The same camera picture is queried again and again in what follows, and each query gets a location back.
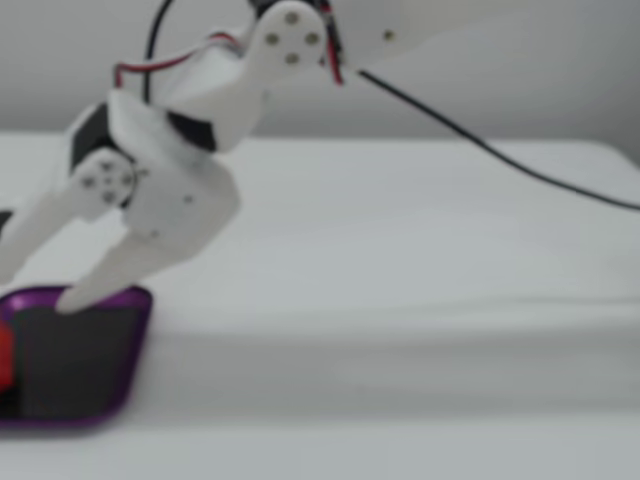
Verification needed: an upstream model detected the red and white wire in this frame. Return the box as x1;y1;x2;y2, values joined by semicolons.
113;31;242;89

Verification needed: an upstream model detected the long black cable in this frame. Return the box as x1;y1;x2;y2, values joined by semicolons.
357;68;640;211

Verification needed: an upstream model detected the purple tray with black base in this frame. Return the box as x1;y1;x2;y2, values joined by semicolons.
0;284;154;432

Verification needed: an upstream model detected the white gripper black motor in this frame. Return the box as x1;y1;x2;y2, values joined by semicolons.
0;91;241;315

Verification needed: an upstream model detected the short red wire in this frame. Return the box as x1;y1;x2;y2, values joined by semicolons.
319;0;347;87

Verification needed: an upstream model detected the red perforated cube block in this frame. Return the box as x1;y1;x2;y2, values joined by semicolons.
0;323;17;392

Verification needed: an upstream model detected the black looped cable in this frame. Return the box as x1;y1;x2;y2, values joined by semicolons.
142;0;177;107

